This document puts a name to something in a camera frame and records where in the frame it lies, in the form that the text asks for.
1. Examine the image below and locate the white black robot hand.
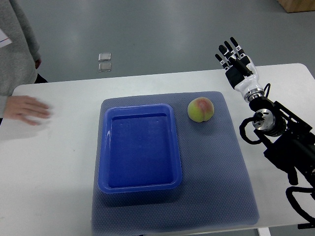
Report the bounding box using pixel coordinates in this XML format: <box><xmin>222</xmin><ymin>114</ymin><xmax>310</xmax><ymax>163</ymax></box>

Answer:
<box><xmin>215</xmin><ymin>37</ymin><xmax>265</xmax><ymax>102</ymax></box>

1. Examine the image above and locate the person's bare hand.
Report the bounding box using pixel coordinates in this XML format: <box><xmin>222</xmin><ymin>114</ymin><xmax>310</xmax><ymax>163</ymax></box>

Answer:
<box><xmin>3</xmin><ymin>96</ymin><xmax>50</xmax><ymax>126</ymax></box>

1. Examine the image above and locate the green red peach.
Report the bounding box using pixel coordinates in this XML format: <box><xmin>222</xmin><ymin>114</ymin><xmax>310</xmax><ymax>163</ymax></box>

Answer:
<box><xmin>187</xmin><ymin>97</ymin><xmax>215</xmax><ymax>122</ymax></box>

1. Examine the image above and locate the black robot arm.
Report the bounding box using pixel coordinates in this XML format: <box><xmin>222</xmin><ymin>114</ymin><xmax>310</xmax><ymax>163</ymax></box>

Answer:
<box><xmin>239</xmin><ymin>84</ymin><xmax>315</xmax><ymax>229</ymax></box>

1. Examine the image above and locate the lower floor metal plate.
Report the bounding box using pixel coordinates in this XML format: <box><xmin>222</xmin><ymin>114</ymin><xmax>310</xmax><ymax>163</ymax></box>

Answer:
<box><xmin>98</xmin><ymin>62</ymin><xmax>112</xmax><ymax>72</ymax></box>

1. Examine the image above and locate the floor metal plate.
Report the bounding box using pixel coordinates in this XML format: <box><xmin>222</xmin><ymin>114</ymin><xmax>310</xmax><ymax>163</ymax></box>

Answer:
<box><xmin>98</xmin><ymin>62</ymin><xmax>112</xmax><ymax>72</ymax></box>
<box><xmin>98</xmin><ymin>53</ymin><xmax>111</xmax><ymax>61</ymax></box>

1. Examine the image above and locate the upper floor metal plate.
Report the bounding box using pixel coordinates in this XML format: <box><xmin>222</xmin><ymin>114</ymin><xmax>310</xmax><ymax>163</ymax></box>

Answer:
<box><xmin>98</xmin><ymin>53</ymin><xmax>111</xmax><ymax>61</ymax></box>

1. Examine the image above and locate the grey sweater person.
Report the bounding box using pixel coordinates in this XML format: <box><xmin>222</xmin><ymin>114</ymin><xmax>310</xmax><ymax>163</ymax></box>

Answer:
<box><xmin>0</xmin><ymin>0</ymin><xmax>46</xmax><ymax>118</ymax></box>

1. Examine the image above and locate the brown cardboard box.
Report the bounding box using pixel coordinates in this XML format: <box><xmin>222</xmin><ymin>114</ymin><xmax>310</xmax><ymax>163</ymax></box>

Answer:
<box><xmin>278</xmin><ymin>0</ymin><xmax>315</xmax><ymax>13</ymax></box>

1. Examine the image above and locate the blue plastic tray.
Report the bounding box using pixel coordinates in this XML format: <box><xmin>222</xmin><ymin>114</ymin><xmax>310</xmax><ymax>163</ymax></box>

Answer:
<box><xmin>98</xmin><ymin>104</ymin><xmax>182</xmax><ymax>194</ymax></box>

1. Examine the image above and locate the grey blue mesh mat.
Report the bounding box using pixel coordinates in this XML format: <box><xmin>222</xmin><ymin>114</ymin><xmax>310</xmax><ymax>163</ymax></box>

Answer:
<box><xmin>92</xmin><ymin>91</ymin><xmax>259</xmax><ymax>236</ymax></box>

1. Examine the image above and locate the white table leg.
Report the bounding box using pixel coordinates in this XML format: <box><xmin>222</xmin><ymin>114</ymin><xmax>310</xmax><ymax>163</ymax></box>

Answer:
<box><xmin>257</xmin><ymin>227</ymin><xmax>271</xmax><ymax>236</ymax></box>

